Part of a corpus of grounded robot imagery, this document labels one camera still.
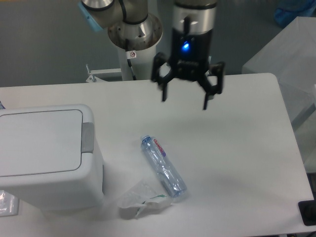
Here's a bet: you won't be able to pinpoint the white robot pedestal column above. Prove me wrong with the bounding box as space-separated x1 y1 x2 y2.
112 39 159 81

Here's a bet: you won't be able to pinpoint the clear plastic water bottle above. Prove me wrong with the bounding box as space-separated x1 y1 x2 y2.
140 135 187 198

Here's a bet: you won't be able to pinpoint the white trash can body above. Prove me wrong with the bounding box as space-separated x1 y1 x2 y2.
0 104 104 210

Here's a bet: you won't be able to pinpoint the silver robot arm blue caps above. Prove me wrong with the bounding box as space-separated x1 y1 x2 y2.
79 0 225 109

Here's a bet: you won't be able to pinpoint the white trash can lid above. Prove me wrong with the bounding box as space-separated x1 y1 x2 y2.
0 110 82 177

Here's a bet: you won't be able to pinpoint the blue bag top right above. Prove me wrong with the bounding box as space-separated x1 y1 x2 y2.
274 0 316 28

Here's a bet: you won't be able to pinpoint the clear plastic bag lower left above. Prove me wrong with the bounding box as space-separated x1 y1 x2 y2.
0 190 19 217

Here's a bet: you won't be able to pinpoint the white metal base frame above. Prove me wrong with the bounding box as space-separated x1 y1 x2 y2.
85 55 213 83

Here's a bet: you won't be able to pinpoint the black cable on pedestal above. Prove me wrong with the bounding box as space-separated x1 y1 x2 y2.
124 39 137 80

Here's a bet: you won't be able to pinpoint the black device at table edge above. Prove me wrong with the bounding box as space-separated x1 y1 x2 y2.
298 200 316 226

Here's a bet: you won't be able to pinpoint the blue object at left edge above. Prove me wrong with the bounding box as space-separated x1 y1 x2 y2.
0 101 5 110

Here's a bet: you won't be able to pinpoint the crumpled clear plastic wrapper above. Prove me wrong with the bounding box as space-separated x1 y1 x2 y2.
117 180 173 219

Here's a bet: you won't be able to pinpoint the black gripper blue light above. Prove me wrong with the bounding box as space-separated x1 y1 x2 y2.
151 29 225 110

